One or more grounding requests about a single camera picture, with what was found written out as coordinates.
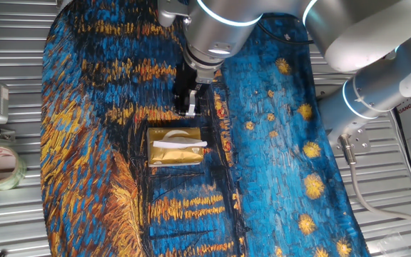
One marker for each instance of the white napkin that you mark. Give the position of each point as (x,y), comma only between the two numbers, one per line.
(177,144)

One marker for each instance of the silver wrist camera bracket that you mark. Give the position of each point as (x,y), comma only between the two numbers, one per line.
(168,16)

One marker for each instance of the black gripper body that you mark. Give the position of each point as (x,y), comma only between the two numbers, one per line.
(185,78)

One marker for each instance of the clear plastic bag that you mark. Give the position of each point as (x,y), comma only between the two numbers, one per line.
(398,244)

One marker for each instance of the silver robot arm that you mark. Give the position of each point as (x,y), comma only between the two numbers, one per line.
(227,21)

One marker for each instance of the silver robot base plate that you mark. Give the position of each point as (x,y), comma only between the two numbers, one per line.
(360,141)

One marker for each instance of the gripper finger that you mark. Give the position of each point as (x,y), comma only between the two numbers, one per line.
(191,103)
(180,104)

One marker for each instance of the gold tissue pack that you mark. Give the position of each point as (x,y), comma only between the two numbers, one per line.
(173,157)

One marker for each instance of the small black knob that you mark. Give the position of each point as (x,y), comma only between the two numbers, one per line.
(1,253)

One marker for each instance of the starry night painted tablecloth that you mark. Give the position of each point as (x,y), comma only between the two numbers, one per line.
(95,160)

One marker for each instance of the small white scrap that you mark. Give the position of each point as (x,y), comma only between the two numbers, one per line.
(287,36)

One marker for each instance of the clear tape roll red print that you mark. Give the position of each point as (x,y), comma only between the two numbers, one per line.
(2,183)

